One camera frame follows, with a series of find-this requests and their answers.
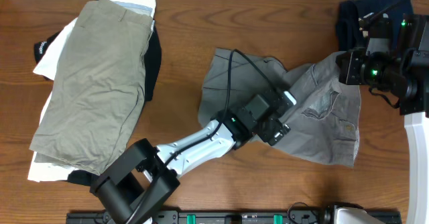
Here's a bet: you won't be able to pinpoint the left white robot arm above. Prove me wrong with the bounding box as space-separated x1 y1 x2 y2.
90 90 297 223

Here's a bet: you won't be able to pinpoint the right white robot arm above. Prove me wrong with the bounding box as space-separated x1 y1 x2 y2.
336 13 428 223

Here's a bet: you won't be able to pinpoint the dark navy folded garment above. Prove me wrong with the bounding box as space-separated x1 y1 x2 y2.
335 0 413 51

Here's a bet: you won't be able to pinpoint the black garment with logo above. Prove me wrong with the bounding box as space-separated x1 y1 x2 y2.
33 27 162 186

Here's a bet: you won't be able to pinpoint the light blue folded garment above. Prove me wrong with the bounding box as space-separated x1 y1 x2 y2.
115 1 155 31

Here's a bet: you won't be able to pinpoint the khaki folded shorts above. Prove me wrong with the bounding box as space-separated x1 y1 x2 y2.
30 0 152 175

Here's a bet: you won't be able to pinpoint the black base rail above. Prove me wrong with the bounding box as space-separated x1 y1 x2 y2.
66 210 403 224

